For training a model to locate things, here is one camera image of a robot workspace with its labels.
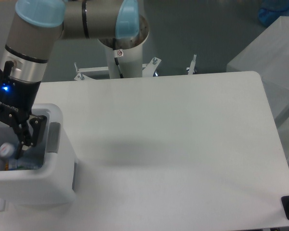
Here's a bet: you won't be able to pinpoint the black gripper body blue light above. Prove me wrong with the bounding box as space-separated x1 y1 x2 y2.
0 69 41 131

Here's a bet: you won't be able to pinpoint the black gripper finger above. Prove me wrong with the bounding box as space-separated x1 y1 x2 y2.
13 114 47 159

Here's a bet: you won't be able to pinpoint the clear plastic bottle blue cap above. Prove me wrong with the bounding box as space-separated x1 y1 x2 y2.
0 142 21 170

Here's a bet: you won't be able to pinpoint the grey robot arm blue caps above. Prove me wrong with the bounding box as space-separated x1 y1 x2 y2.
0 0 140 159

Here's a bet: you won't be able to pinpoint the white trash can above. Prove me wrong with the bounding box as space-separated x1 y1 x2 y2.
0 103 78 205

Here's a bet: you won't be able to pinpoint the bottle with label in bin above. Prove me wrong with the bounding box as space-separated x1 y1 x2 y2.
5 157 43 170

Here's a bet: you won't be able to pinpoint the metal clamp bolt right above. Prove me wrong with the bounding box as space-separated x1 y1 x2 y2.
186 54 197 75

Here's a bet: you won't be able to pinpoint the blue plastic bag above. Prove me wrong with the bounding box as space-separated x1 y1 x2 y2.
257 0 289 27

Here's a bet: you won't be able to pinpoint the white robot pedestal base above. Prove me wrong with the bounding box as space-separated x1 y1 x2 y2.
74 15 161 81

